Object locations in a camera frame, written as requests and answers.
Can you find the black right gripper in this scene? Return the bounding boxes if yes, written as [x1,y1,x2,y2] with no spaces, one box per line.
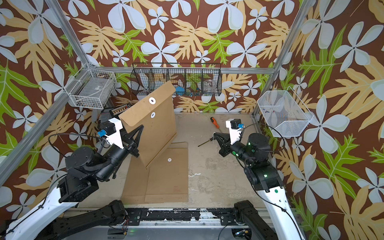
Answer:
[214,132,257,169]

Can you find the kraft file bag with string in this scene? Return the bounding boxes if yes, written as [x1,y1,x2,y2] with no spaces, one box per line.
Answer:
[120,157,150,205]

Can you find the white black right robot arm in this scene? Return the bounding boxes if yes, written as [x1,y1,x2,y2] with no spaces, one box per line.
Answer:
[213,133,304,240]

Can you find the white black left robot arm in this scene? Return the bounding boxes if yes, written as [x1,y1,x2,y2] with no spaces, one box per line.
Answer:
[1,124,144,240]

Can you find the screwdriver bit set case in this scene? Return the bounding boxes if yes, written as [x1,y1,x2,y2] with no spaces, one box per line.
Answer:
[109,103,132,118]

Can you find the black plastic toolbox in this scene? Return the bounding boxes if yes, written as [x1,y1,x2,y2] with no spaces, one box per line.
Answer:
[97,103,133,131]

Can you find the blue object in basket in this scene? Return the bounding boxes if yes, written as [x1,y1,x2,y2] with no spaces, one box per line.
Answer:
[175,87,186,96]

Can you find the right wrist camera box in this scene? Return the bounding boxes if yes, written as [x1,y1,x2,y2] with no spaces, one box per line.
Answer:
[226,119,245,145]

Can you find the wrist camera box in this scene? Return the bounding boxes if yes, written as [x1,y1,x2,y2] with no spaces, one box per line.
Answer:
[226,119,245,145]
[98,118,124,149]

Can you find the orange handled screwdriver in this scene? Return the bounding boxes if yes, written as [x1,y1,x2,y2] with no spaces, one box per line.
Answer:
[210,117,222,133]

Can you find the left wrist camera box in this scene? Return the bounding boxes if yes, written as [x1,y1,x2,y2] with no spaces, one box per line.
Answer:
[98,118,124,149]

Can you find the white wire basket left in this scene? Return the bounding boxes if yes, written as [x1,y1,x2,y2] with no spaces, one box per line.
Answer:
[65,64,117,110]

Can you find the white wire basket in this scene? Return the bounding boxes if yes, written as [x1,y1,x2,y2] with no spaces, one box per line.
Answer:
[257,87,314,138]
[65,64,117,110]

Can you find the black wire basket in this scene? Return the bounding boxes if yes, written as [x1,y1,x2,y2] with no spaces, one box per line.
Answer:
[128,63,223,97]

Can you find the white wire basket right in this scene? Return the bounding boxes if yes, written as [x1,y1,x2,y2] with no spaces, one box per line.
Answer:
[257,87,314,138]

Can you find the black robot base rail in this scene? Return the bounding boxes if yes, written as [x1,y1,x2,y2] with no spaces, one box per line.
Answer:
[44,199,277,240]

